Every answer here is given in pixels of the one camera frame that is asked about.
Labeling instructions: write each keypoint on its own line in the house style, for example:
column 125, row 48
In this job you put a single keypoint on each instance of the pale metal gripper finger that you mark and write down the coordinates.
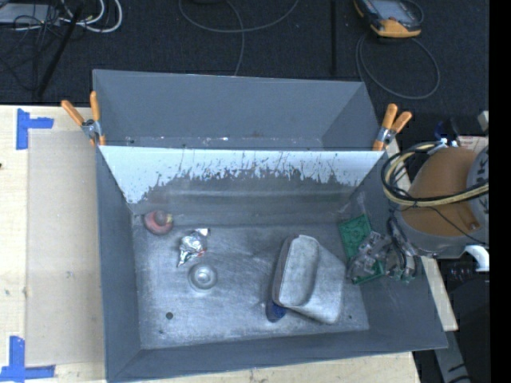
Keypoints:
column 365, row 267
column 369, row 243

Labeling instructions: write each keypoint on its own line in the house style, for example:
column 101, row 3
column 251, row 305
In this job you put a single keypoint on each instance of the green circuit board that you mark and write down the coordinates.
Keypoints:
column 353, row 231

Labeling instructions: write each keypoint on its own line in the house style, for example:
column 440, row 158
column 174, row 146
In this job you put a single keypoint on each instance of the blue flat thing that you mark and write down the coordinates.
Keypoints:
column 275, row 313

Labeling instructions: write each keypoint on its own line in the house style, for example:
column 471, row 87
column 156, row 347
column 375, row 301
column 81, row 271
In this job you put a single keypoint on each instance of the grey metal bin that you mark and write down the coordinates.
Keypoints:
column 239, row 305

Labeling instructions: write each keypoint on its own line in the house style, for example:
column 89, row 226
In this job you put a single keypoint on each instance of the crumpled silver foil wrapper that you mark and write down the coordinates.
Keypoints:
column 191, row 247

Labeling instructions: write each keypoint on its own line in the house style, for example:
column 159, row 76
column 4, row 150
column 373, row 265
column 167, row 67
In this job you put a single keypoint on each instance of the pale cardboard board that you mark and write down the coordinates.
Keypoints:
column 64, row 234

